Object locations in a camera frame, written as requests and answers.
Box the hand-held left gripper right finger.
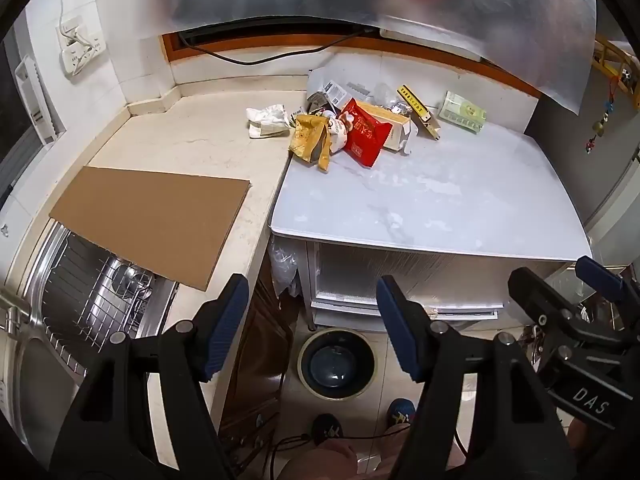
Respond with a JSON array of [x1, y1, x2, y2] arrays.
[[376, 275, 576, 480]]

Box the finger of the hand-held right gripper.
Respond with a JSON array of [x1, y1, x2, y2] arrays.
[[575, 256, 640, 321], [508, 267, 596, 356]]

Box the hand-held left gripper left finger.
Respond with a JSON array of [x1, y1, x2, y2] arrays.
[[47, 274, 250, 480]]

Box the round cream-rimmed trash bin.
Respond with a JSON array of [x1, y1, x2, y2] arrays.
[[299, 329, 377, 401]]

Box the green tissue packet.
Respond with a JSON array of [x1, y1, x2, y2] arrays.
[[439, 91, 488, 134]]

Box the red snack packet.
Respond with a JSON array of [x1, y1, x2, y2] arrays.
[[340, 98, 393, 170]]

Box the cream carton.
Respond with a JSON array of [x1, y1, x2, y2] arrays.
[[357, 101, 418, 156]]

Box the white patterned snack wrapper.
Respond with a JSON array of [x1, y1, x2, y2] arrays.
[[324, 110, 351, 153]]

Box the yellow snack wrapper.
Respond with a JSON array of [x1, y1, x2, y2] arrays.
[[288, 113, 333, 173]]

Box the white paper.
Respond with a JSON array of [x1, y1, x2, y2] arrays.
[[245, 103, 292, 140]]

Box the yellow and black long box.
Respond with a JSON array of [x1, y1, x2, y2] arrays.
[[396, 85, 442, 142]]

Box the clear plastic wrapper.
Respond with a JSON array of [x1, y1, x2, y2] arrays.
[[370, 82, 401, 111]]

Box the brown wooden cabinet door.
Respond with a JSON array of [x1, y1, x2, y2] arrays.
[[220, 270, 301, 441]]

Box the white storage cabinet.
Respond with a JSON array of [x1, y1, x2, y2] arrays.
[[269, 110, 594, 333]]

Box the blue patterned slipper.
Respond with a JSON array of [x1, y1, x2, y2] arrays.
[[311, 412, 345, 448], [386, 397, 417, 428]]

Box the hanging clear plastic bag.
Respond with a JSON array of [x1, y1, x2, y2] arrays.
[[270, 237, 301, 298]]

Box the grey refrigerator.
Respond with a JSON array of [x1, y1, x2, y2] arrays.
[[525, 40, 640, 261]]

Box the brown cardboard sheet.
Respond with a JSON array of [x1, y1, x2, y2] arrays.
[[48, 166, 252, 292]]

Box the keyboard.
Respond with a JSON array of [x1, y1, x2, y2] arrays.
[[37, 232, 176, 376]]

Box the hanging beaded ornament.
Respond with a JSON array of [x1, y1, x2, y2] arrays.
[[585, 67, 623, 155]]

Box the pink pants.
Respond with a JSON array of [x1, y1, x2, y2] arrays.
[[287, 422, 416, 480]]

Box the stainless steel sink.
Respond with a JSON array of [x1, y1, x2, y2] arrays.
[[0, 220, 181, 466]]

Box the yellow wooden rack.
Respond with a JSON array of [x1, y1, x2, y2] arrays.
[[592, 35, 640, 111]]

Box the black cable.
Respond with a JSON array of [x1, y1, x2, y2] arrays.
[[179, 27, 376, 66]]

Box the brown wooden window frame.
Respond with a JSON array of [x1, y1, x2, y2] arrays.
[[161, 30, 541, 98]]

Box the white plastic wall holder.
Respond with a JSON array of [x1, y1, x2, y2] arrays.
[[14, 56, 66, 145]]

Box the white wall socket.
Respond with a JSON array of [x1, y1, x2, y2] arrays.
[[59, 16, 107, 79]]

